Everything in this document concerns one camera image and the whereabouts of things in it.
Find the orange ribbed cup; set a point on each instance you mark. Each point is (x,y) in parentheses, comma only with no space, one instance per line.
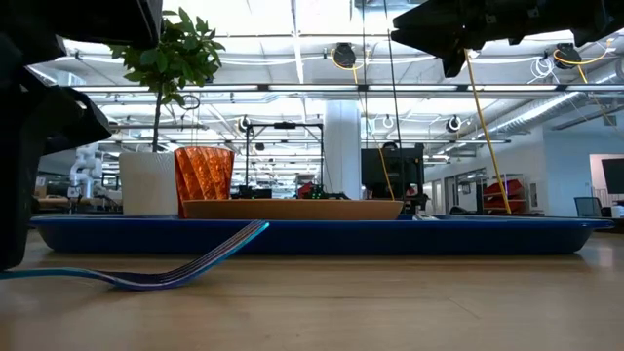
(205,173)

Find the iridescent blue fork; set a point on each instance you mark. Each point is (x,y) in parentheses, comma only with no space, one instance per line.
(185,273)

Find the black frame rig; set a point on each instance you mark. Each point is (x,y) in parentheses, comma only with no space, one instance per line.
(285,126)

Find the black flat screen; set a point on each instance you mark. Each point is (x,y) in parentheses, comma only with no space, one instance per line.
(613,175)

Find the office chair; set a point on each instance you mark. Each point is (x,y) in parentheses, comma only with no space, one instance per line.
(587,206)

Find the green leafy plant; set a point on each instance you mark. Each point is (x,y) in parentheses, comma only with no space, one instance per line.
(170,53)

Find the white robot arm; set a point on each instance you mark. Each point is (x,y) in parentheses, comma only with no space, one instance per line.
(87,166)

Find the blue plastic tray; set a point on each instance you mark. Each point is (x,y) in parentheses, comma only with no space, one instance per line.
(341,236)

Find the black computer case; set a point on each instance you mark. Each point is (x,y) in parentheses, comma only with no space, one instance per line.
(390,170)

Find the red storage bins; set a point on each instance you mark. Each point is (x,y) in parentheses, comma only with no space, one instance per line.
(504,195)

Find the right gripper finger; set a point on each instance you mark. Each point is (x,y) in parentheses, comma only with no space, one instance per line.
(419,41)
(417,20)

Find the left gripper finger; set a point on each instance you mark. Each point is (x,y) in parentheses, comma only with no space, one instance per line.
(17,209)

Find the white plant pot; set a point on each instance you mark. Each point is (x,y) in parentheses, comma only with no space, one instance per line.
(146,183)

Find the red and black machine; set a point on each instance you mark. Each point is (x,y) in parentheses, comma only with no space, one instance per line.
(317,192)

